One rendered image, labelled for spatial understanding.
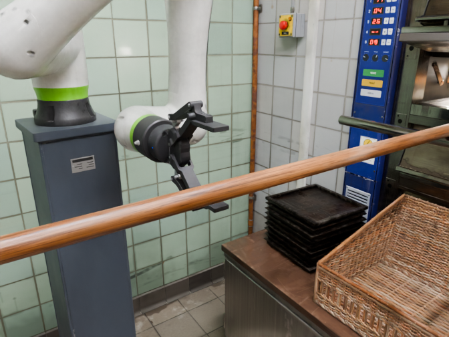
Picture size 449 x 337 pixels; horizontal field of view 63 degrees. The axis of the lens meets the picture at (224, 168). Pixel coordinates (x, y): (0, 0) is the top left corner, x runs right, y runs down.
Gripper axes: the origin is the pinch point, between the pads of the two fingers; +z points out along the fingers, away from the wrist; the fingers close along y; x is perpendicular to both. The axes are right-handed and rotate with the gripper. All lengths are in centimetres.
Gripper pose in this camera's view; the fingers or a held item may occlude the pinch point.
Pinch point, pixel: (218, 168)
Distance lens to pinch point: 60.2
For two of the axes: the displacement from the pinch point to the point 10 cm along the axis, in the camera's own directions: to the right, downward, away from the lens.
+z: 5.6, 2.7, -7.8
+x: -8.3, 1.8, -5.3
